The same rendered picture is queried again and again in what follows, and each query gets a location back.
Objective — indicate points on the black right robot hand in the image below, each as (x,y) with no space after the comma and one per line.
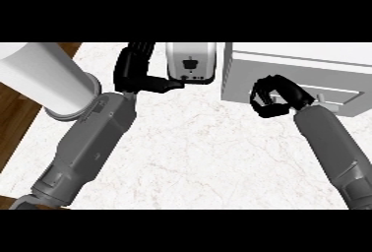
(280,93)

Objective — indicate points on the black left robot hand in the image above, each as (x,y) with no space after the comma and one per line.
(130,74)

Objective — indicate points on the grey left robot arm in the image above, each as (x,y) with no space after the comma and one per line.
(84,147)

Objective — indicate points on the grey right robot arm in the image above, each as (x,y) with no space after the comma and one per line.
(333,154)

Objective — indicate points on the white drawer front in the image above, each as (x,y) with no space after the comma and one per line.
(310,85)

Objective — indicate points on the white drawer cabinet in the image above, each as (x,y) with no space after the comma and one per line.
(299,62)

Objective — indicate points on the white cup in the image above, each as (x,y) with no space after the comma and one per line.
(43,77)

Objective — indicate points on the silver toaster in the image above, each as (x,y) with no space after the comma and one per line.
(190,62)

